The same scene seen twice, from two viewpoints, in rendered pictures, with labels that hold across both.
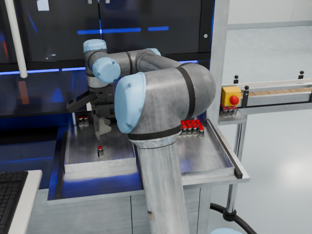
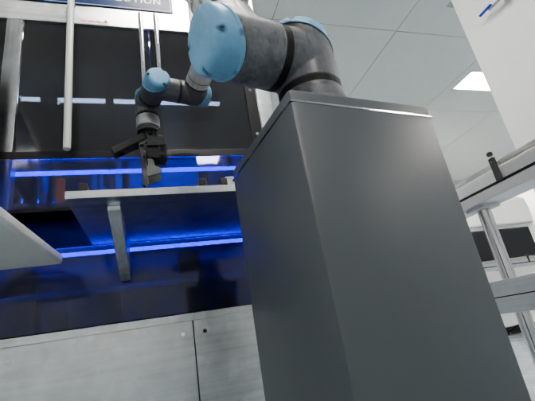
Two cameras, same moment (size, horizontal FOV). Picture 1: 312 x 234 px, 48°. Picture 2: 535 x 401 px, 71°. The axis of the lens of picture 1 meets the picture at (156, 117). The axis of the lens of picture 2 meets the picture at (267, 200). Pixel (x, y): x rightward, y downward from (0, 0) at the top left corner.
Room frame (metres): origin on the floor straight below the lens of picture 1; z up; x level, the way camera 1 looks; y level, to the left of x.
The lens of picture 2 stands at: (0.01, 0.02, 0.49)
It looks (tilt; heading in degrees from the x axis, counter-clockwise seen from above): 20 degrees up; 351
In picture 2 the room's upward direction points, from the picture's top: 10 degrees counter-clockwise
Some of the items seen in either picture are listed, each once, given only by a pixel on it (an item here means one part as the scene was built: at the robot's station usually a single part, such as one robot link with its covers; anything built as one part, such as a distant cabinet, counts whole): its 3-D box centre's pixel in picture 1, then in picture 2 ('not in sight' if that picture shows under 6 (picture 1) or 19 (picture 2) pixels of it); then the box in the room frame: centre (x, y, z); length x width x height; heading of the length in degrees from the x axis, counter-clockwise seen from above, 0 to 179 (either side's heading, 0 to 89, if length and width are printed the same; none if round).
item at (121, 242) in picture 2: not in sight; (120, 247); (1.10, 0.30, 0.80); 0.34 x 0.03 x 0.13; 9
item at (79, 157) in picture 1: (99, 139); not in sight; (1.20, 0.23, 0.90); 0.34 x 0.26 x 0.04; 9
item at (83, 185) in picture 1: (143, 151); (204, 218); (1.15, 0.05, 0.87); 0.70 x 0.48 x 0.02; 99
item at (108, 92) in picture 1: (101, 100); (151, 145); (1.11, 0.19, 1.12); 0.09 x 0.08 x 0.12; 99
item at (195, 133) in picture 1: (181, 132); not in sight; (1.25, -0.11, 0.90); 0.18 x 0.02 x 0.05; 99
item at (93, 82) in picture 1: (97, 79); (148, 125); (1.11, 0.20, 1.20); 0.08 x 0.08 x 0.05
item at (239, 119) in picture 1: (227, 115); not in sight; (1.45, -0.34, 0.87); 0.14 x 0.13 x 0.02; 9
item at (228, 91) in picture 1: (230, 95); not in sight; (1.41, -0.33, 1.00); 0.08 x 0.07 x 0.07; 9
